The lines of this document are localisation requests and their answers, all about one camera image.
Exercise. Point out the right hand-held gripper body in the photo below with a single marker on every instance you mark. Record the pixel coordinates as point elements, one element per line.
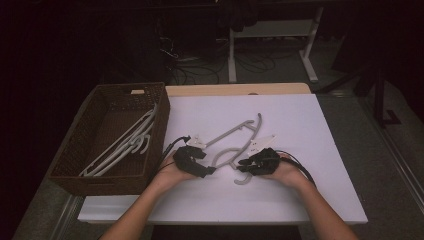
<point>266,161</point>

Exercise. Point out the person's right hand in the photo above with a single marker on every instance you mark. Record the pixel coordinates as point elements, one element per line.
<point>286,173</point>

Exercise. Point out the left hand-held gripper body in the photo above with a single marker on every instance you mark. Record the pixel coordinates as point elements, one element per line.
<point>185,156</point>

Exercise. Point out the black metal stand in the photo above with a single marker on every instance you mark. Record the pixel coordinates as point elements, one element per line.
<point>378,96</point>

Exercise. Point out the person's left hand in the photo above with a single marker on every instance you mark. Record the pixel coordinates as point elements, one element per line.
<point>170,175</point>

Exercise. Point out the brown wicker basket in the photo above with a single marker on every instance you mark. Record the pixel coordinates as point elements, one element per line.
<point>100,180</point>

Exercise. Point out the white desk frame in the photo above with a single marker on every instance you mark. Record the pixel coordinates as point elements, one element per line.
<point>232,60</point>

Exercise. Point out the grey plastic clothes hanger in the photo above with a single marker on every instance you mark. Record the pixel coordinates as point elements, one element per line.
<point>133,131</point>
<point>116,156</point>
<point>233,131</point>

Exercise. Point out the white sheet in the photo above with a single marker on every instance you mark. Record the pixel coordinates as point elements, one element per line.
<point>266,200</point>

